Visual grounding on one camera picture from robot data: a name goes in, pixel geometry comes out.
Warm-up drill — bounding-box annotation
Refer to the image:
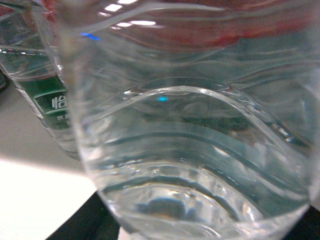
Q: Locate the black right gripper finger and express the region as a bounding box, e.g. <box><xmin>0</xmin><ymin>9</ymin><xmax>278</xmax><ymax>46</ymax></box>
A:
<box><xmin>48</xmin><ymin>192</ymin><xmax>120</xmax><ymax>240</ymax></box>

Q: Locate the clear water bottle green label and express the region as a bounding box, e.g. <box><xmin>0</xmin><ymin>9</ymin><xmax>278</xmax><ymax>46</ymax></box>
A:
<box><xmin>56</xmin><ymin>0</ymin><xmax>320</xmax><ymax>240</ymax></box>

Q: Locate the water bottle behind left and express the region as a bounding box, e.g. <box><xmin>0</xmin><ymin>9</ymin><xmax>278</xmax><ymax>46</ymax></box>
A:
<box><xmin>0</xmin><ymin>0</ymin><xmax>80</xmax><ymax>160</ymax></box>

